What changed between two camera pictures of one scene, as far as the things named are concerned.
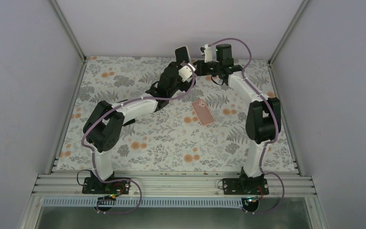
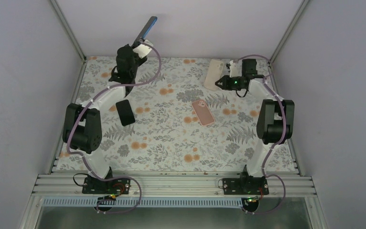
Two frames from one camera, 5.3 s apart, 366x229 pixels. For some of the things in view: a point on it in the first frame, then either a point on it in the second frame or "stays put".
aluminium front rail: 173,184 stays put
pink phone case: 202,112 stays put
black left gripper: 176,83 -> 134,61
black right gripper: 201,70 -> 226,86
